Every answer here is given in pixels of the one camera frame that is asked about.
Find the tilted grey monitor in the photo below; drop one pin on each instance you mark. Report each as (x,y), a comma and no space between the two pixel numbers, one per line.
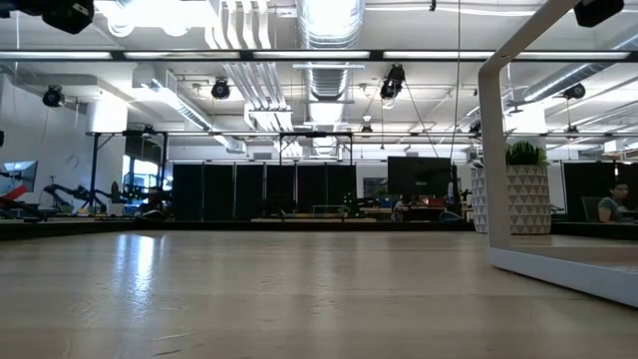
(22,172)

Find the black overhead beam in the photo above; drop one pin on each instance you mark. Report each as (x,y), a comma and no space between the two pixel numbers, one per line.
(376,55)

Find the black workstation frame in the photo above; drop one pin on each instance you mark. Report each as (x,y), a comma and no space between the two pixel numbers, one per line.
(94,169)

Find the large black screen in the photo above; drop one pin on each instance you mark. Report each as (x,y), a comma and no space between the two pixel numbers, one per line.
(418,174)

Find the person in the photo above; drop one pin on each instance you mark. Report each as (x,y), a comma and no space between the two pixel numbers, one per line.
(610,207)
(399,212)

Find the black aluminium table frame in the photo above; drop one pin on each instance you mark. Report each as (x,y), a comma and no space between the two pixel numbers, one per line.
(199,227)

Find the succulent in white patterned pot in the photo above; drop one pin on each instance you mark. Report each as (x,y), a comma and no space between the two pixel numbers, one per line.
(531,199)

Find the black background robot arm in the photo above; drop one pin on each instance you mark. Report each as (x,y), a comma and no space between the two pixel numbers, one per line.
(75,192)

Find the black room divider panels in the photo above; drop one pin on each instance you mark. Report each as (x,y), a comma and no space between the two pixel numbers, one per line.
(219,192)

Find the black ceiling spotlight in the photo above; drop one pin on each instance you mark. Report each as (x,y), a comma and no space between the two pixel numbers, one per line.
(220,89)
(574,91)
(393,82)
(53,96)

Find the silver ventilation duct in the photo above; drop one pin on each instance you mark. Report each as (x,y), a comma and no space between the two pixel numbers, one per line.
(329,30)

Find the white perforated metal tray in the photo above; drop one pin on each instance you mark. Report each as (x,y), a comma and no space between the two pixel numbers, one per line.
(493,149)

